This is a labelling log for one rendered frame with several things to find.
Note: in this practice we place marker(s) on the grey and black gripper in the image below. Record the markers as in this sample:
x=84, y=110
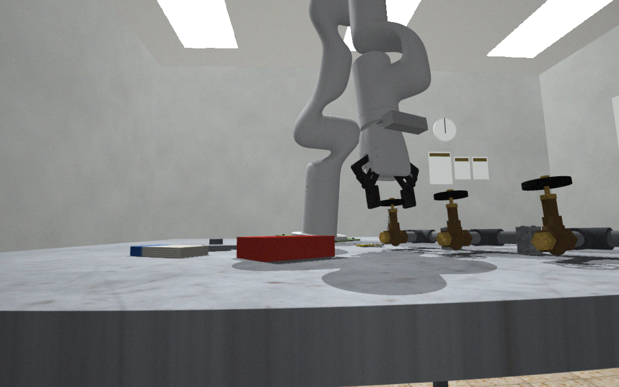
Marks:
x=384, y=155

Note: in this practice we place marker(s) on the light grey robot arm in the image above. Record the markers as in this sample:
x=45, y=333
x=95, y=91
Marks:
x=379, y=87

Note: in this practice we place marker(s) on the dark red rectangular block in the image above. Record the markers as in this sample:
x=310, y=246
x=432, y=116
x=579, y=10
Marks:
x=280, y=248

